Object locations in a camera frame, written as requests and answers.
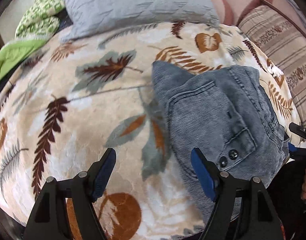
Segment blue denim jeans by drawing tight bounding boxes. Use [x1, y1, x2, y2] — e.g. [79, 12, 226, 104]
[152, 61, 288, 222]

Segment leaf print bed blanket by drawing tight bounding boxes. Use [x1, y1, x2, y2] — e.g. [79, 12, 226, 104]
[0, 23, 306, 239]

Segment striped beige pillow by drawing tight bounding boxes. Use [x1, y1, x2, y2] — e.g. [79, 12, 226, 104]
[238, 5, 306, 126]

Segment pink cushion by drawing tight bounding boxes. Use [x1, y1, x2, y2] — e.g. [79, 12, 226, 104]
[211, 0, 236, 25]

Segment green patterned blanket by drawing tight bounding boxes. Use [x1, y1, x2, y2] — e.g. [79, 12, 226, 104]
[0, 0, 65, 81]

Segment grey quilted pillow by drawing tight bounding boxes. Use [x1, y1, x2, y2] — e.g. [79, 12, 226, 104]
[62, 0, 220, 42]

